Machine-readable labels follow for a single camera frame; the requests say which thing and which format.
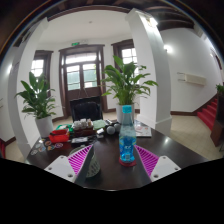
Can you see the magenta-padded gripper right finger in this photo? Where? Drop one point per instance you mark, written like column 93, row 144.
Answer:
column 148, row 160

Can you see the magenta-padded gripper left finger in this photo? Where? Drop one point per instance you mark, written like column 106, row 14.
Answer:
column 78, row 160

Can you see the clear blue-capped drink bottle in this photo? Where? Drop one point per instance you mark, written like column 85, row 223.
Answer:
column 127, row 140

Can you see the small black box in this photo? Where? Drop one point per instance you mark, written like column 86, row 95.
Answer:
column 79, row 140

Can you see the round printed sticker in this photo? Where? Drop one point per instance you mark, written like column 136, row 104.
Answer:
column 34, row 152
column 48, row 143
column 42, row 149
column 59, row 145

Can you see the red plastic box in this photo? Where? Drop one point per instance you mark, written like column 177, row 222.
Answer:
column 59, row 136

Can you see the printed magazine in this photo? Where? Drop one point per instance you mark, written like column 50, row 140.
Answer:
column 142, row 130

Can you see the brown tray of white cups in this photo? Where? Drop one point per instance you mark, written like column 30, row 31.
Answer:
column 82, row 125

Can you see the green packet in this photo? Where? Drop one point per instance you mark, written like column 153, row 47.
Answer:
column 63, row 127

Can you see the green notebook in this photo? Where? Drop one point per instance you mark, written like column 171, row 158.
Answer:
column 99, row 124

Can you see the black round gadget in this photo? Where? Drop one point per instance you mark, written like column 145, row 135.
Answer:
column 113, row 128

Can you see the black office chair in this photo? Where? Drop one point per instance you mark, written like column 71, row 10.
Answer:
column 86, row 108

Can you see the leafy plant in white pot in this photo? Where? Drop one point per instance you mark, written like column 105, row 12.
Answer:
column 36, row 98
column 125, row 83

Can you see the red carpeted staircase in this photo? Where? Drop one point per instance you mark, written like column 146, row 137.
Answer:
column 208, row 113
column 2, row 148

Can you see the dark wooden double door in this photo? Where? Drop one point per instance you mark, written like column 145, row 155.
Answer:
column 81, row 76

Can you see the small green plant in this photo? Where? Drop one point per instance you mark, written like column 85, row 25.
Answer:
column 220, row 89

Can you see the dark-framed window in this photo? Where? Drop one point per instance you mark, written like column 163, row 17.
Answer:
column 38, row 66
column 128, row 55

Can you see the green exit sign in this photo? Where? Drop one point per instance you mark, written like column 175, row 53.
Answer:
column 75, row 43

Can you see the white wall unit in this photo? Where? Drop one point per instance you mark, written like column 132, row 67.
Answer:
column 191, row 79

